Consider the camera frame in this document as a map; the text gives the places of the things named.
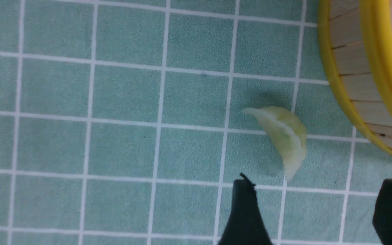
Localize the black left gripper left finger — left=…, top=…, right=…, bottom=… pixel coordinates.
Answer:
left=219, top=173, right=272, bottom=245

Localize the green dumpling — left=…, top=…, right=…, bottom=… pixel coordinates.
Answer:
left=242, top=107, right=307, bottom=182

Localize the bamboo steamer tray yellow rim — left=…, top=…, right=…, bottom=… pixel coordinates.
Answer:
left=317, top=0, right=392, bottom=155

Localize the green checkered tablecloth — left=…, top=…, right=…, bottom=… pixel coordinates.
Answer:
left=0, top=0, right=392, bottom=245

